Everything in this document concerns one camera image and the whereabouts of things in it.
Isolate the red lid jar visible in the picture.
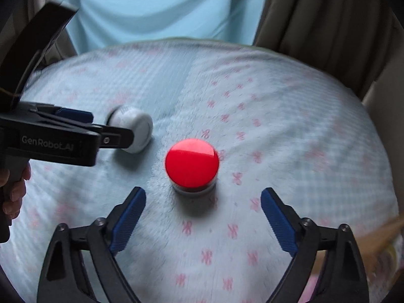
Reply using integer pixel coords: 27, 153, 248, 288
165, 138, 219, 194

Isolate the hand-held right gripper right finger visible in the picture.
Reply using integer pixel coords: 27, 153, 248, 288
261, 187, 370, 303

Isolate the cardboard box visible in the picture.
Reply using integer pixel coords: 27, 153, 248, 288
309, 214, 404, 303

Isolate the grey-brown curtain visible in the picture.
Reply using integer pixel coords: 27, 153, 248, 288
254, 0, 402, 102
19, 0, 80, 68

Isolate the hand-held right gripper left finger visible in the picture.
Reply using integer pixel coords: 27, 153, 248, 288
37, 187, 146, 303

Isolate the light blue hanging cloth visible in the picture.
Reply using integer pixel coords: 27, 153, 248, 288
52, 0, 272, 56

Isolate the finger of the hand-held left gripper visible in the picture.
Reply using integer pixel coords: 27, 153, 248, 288
91, 123, 135, 149
55, 107, 94, 123

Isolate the patterned light blue bed sheet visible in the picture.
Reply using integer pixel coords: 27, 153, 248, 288
0, 38, 402, 303

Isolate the person's left hand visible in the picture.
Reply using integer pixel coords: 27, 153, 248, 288
0, 161, 33, 221

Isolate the white jar with black cap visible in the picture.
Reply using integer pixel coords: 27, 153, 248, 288
106, 105, 154, 154

